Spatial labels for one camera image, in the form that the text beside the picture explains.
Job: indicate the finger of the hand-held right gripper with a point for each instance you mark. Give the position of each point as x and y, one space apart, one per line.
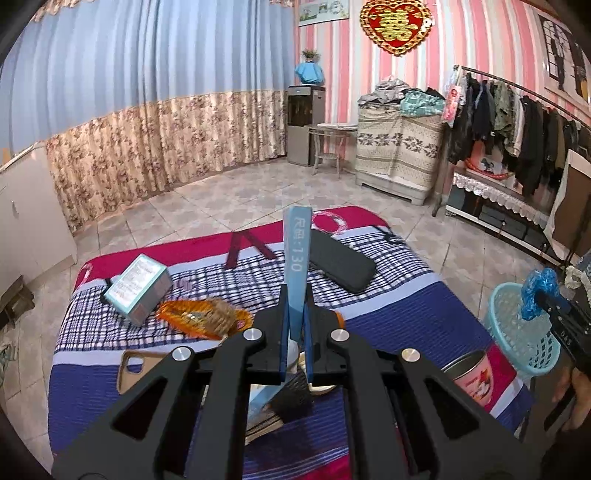
554 305

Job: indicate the metal clothes rack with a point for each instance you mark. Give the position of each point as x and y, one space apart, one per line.
508 84

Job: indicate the teal patterned cloth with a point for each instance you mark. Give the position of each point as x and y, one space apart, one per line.
420 104

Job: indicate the black zip case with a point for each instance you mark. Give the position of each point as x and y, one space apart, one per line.
341 263

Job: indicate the light blue plastic basket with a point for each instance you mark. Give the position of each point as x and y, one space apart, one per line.
507 323

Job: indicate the small wooden stool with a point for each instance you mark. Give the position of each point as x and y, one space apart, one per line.
16 300

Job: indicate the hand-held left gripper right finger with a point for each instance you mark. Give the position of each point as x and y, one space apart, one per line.
308 339

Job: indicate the white lace cloth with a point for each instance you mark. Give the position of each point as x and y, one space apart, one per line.
498 196

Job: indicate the wall calendar poster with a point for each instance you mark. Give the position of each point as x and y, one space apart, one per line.
323 11

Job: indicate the pile of grey clothes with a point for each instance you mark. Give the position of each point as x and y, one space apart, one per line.
385 94

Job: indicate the grey water dispenser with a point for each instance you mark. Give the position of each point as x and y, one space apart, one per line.
300 134

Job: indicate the orange snack packet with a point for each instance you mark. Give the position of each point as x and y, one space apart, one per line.
178 317

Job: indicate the pink hanging packet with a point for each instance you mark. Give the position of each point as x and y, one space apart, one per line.
452 99

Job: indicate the small potted plant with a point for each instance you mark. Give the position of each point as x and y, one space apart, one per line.
310 54

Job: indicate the teal and grey box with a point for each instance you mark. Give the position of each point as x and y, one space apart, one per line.
138 286

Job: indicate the blue plastic bag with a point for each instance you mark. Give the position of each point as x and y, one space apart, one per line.
538 286

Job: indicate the black brush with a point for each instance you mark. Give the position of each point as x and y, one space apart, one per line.
291 399

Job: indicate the framed wall picture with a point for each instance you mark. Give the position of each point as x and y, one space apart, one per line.
561 50

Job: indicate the brown woven pad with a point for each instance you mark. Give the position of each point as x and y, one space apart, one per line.
217 316

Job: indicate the small round side table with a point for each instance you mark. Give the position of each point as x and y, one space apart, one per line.
330 134

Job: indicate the brown phone case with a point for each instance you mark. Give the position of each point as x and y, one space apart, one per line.
137 365

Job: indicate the red heart wall decoration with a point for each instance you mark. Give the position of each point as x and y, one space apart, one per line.
397 25

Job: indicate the blue covered water bottle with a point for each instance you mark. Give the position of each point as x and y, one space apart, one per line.
309 74

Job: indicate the brown fabric panel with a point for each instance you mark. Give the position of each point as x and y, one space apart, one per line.
575 207

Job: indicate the person's right forearm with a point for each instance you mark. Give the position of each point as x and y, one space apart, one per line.
570 452

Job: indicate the dark low cabinet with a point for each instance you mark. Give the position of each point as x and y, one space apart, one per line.
498 221

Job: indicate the pink tin can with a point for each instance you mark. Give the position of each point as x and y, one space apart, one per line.
471 379

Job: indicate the white cabinet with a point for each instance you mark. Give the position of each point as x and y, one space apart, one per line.
27 221

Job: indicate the blue and floral curtain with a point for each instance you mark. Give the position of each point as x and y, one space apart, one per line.
138 92

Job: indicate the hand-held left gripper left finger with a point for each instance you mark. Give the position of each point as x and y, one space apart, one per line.
279 333

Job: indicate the light blue card strip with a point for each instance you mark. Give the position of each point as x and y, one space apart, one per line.
296 249

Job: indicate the row of hanging clothes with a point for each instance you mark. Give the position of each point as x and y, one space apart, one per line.
526 124

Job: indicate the patterned cloth covered cabinet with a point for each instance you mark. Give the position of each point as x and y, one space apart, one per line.
397 147

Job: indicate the person's right hand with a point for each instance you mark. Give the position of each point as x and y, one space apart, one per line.
582 390

